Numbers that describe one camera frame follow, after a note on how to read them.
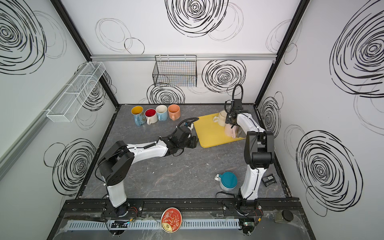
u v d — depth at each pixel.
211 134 1.08
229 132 0.97
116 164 0.48
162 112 1.05
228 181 0.76
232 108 0.79
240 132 0.95
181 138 0.70
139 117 1.02
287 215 0.64
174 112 1.05
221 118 1.03
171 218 0.68
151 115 1.06
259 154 0.53
